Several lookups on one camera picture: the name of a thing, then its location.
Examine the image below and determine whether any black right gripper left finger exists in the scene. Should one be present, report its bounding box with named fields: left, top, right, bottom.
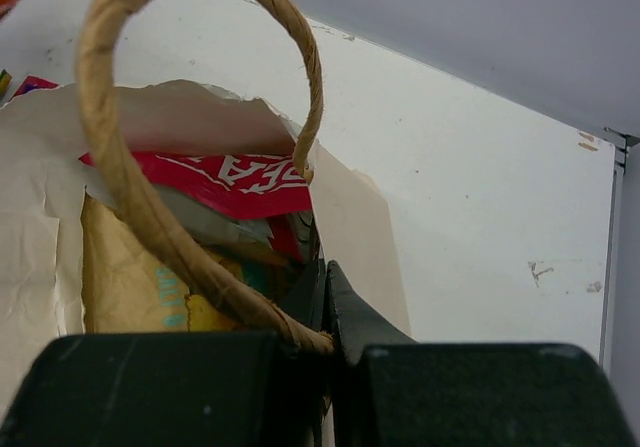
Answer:
left=0, top=261, right=334, bottom=447

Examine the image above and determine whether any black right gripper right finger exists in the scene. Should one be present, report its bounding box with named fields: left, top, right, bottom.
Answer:
left=326, top=262, right=636, bottom=446

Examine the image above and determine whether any tan kraft chips bag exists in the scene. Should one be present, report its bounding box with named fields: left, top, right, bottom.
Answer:
left=79, top=194, right=296, bottom=336

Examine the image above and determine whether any large red snack bag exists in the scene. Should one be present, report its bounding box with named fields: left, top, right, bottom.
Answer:
left=78, top=150, right=314, bottom=220

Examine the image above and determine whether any beige paper bag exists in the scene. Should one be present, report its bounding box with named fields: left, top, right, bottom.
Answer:
left=1, top=0, right=408, bottom=417

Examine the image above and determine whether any purple Fox's berries bag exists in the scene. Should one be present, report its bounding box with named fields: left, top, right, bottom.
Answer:
left=10, top=75, right=58, bottom=100

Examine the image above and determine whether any green candy bag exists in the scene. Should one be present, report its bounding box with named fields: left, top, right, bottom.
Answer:
left=0, top=69, right=12, bottom=99

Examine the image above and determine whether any small red white packet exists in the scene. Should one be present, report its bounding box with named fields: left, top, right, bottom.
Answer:
left=220, top=211, right=313, bottom=263

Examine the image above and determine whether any aluminium table frame rail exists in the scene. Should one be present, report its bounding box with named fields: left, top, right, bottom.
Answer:
left=600, top=127, right=639, bottom=374

